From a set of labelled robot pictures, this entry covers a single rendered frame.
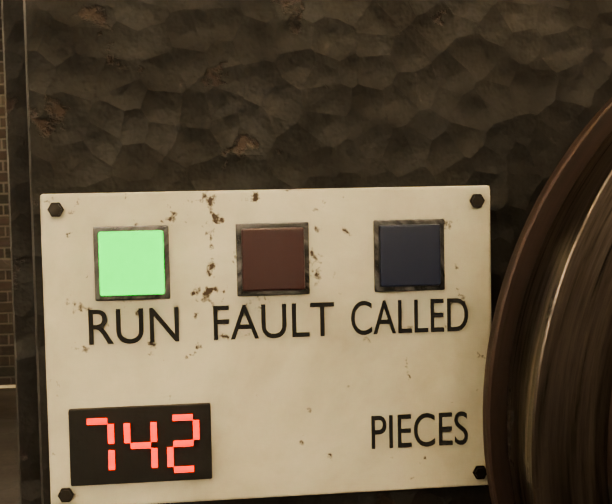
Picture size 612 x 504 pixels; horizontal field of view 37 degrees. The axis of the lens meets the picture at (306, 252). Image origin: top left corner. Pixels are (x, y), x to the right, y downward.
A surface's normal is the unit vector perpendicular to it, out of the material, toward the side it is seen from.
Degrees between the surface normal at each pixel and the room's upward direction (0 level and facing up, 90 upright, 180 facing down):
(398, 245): 90
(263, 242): 90
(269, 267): 90
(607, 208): 90
